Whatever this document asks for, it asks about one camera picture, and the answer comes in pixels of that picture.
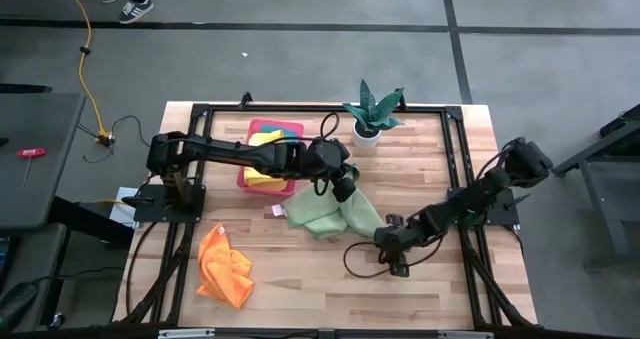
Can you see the green microfiber towel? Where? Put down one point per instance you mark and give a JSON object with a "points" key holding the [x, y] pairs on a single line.
{"points": [[320, 214]]}

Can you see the yellow microfiber towel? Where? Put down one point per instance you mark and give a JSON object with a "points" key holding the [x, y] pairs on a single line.
{"points": [[265, 179]]}

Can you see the white box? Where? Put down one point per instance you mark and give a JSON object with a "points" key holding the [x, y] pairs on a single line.
{"points": [[125, 209]]}

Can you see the orange microfiber towel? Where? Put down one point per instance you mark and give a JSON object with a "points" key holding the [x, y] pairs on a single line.
{"points": [[222, 274]]}

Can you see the black rounded device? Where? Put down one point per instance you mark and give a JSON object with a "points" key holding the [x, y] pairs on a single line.
{"points": [[17, 304]]}

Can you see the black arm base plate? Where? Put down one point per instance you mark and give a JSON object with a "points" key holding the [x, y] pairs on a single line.
{"points": [[502, 216], [150, 211]]}

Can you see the dark grey cart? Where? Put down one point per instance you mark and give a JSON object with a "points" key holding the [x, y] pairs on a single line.
{"points": [[90, 224]]}

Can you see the pink plastic bin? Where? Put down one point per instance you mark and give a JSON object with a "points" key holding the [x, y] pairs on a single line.
{"points": [[299, 129]]}

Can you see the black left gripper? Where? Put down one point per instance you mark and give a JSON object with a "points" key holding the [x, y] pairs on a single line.
{"points": [[327, 159]]}

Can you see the dark grey metal stand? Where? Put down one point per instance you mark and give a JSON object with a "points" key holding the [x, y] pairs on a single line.
{"points": [[620, 139]]}

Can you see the white plant pot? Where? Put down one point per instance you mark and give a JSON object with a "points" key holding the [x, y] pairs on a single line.
{"points": [[365, 139]]}

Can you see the grey side table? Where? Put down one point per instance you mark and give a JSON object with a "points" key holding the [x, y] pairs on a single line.
{"points": [[45, 194]]}

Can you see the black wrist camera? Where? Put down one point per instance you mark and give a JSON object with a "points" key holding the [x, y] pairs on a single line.
{"points": [[344, 190], [395, 220]]}

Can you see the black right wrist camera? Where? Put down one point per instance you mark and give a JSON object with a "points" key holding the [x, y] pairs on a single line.
{"points": [[395, 220]]}

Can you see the green snake plant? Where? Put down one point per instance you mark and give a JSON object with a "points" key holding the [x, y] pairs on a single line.
{"points": [[372, 109]]}

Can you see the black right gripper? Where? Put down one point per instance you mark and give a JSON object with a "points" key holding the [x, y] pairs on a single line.
{"points": [[400, 239]]}

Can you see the silver metal bracket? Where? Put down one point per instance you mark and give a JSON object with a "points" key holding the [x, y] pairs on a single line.
{"points": [[465, 334], [185, 333]]}

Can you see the black aluminium extrusion frame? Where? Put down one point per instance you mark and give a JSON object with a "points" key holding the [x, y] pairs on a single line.
{"points": [[280, 108]]}

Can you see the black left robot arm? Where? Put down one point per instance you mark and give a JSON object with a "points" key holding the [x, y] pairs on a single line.
{"points": [[225, 151]]}

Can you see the person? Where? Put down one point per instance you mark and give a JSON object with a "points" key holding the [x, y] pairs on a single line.
{"points": [[135, 10]]}

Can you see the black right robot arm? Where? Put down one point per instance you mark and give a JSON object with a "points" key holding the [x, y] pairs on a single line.
{"points": [[480, 194]]}

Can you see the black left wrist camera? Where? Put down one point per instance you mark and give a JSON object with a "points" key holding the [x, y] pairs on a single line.
{"points": [[344, 190]]}

